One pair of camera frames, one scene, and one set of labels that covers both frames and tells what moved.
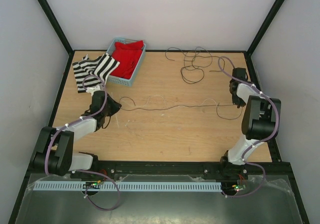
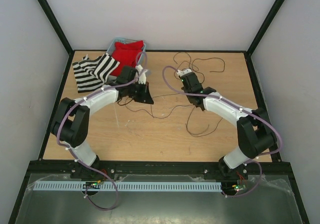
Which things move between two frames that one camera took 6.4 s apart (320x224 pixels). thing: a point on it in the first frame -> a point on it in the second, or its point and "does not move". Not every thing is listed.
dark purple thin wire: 229,118 -> 171,113
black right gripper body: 237,100 -> 183,88
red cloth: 127,54 does not move
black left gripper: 116,106 -> 146,97
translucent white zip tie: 115,115 does not move
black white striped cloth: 92,72 does not move
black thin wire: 184,63 -> 192,65
